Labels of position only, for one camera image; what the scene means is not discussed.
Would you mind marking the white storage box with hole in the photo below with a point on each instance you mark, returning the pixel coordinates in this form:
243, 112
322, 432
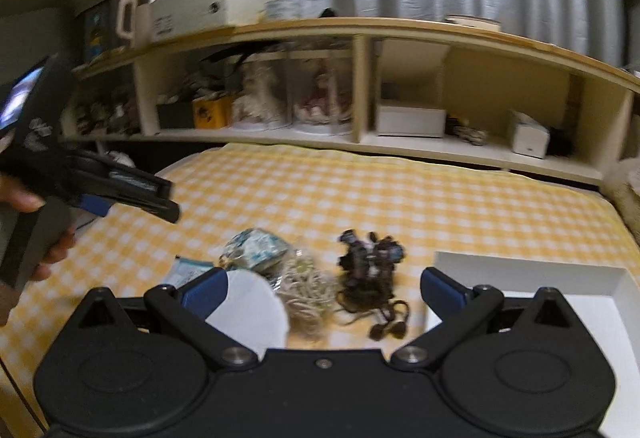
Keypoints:
210, 8

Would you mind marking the pile of small trinkets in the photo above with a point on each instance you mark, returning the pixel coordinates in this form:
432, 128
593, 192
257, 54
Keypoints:
105, 110

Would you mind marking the teal patterned plastic bag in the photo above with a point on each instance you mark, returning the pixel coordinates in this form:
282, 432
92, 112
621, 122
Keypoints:
255, 248

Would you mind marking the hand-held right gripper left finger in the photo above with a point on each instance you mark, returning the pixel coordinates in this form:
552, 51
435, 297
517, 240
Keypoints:
205, 293

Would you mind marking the dark books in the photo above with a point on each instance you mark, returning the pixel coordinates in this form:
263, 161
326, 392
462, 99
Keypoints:
97, 33

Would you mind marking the bag of beige rubber bands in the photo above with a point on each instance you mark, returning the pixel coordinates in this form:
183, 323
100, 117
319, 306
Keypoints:
307, 298

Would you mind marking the pink dress doll in case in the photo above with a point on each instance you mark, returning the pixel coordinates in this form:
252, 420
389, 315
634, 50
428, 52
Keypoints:
322, 103

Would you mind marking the white packet with teal stripe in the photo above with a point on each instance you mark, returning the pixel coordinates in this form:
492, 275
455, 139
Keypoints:
190, 268

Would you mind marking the small yellow bag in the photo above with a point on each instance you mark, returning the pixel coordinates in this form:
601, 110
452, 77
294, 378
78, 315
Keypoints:
212, 113

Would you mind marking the small black object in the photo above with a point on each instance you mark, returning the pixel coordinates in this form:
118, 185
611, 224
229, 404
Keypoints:
327, 13

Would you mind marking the white mug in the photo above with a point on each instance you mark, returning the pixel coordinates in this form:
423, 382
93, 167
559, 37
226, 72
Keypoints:
135, 20

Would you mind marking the white round pad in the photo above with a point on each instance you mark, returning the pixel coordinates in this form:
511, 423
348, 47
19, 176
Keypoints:
255, 308

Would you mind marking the white cardboard box tray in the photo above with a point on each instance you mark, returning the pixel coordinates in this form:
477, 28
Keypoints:
540, 275

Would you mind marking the beige fluffy blanket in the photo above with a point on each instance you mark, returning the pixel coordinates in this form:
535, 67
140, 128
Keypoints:
625, 198

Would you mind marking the black cloth item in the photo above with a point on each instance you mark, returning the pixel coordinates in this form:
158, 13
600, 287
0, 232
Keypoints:
561, 141

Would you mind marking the white tissue box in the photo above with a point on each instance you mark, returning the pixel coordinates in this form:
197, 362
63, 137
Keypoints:
530, 135

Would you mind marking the wooden headboard shelf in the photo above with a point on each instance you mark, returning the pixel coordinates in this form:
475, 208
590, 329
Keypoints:
410, 30

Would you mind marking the small clear labelled container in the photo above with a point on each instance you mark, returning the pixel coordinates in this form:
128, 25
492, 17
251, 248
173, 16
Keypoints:
284, 9

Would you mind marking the dark box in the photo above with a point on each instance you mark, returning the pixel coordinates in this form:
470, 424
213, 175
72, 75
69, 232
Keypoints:
175, 117

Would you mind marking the small patterned trinket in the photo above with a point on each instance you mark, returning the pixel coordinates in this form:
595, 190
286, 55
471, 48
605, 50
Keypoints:
470, 133

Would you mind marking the cream dress doll in case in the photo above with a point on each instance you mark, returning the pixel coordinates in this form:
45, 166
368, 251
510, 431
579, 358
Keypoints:
257, 100

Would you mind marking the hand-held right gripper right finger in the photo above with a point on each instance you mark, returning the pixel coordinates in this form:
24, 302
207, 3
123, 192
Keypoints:
442, 290

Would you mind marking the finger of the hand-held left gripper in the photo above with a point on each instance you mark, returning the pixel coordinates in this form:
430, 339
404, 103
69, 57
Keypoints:
145, 185
155, 210

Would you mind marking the white rectangular box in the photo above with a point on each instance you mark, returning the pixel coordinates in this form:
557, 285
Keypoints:
410, 120

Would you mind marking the person's left hand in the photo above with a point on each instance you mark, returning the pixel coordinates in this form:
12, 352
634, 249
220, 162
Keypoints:
22, 200

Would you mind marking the yellow checked blanket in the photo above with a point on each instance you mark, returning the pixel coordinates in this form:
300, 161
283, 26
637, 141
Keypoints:
350, 198

